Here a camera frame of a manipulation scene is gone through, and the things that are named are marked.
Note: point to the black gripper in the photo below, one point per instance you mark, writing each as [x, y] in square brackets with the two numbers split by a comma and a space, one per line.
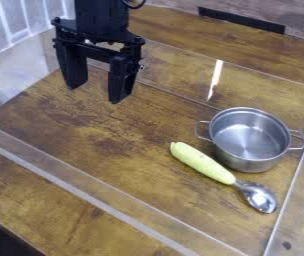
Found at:
[98, 34]

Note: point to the small stainless steel pot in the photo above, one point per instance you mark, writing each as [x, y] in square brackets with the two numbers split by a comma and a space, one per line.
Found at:
[252, 138]

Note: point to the clear acrylic back barrier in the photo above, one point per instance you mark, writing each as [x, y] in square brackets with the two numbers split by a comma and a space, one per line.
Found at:
[221, 84]

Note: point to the clear acrylic front barrier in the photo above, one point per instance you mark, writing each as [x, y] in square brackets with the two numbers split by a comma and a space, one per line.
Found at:
[154, 222]

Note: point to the black wall slot strip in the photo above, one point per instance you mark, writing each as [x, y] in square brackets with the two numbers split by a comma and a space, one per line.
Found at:
[242, 20]

